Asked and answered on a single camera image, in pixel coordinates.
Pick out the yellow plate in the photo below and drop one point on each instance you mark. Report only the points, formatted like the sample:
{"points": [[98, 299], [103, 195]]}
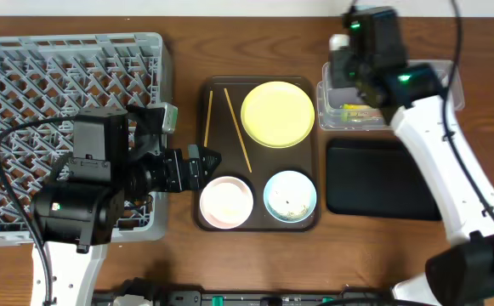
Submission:
{"points": [[277, 114]]}

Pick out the pink bowl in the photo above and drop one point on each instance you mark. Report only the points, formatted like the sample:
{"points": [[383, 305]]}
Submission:
{"points": [[226, 202]]}

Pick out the black rail front edge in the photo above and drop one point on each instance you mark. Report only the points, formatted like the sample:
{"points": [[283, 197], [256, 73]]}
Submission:
{"points": [[144, 292]]}

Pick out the brown serving tray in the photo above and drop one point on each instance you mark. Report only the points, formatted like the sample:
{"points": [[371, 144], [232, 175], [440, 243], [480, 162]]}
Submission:
{"points": [[265, 161]]}

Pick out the wooden chopstick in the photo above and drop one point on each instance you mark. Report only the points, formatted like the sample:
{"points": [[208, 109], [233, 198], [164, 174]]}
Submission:
{"points": [[208, 119], [238, 131]]}

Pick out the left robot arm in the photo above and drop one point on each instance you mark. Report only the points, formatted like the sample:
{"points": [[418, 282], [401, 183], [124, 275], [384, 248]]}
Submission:
{"points": [[117, 157]]}

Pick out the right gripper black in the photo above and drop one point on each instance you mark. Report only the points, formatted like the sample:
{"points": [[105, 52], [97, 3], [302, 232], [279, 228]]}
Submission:
{"points": [[340, 69]]}

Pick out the right wooden chopstick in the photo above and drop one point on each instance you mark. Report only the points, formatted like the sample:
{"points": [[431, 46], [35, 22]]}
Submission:
{"points": [[238, 131]]}

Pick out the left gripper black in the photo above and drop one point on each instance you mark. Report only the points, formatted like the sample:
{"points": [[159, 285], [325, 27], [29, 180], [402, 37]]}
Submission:
{"points": [[191, 168]]}

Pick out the light blue bowl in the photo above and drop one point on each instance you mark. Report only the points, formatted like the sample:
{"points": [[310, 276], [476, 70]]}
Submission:
{"points": [[290, 196]]}

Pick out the left wooden chopstick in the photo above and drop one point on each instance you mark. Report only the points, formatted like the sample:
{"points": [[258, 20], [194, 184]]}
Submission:
{"points": [[208, 119]]}

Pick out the clear plastic bin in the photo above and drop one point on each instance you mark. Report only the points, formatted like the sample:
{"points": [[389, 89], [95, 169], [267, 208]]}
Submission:
{"points": [[330, 116]]}

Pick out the grey dish rack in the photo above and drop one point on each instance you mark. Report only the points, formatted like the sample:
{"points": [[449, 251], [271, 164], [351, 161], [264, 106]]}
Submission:
{"points": [[46, 79]]}

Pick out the white napkin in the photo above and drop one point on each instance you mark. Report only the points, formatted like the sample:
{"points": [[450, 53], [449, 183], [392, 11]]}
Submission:
{"points": [[338, 41]]}

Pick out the yellow green snack wrapper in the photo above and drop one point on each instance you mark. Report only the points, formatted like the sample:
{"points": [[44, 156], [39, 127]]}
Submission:
{"points": [[360, 114]]}

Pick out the black waste tray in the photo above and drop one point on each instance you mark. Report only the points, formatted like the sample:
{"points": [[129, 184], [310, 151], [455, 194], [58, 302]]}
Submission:
{"points": [[376, 178]]}

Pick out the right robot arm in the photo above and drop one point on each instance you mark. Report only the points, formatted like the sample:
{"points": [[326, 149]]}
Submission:
{"points": [[418, 106]]}

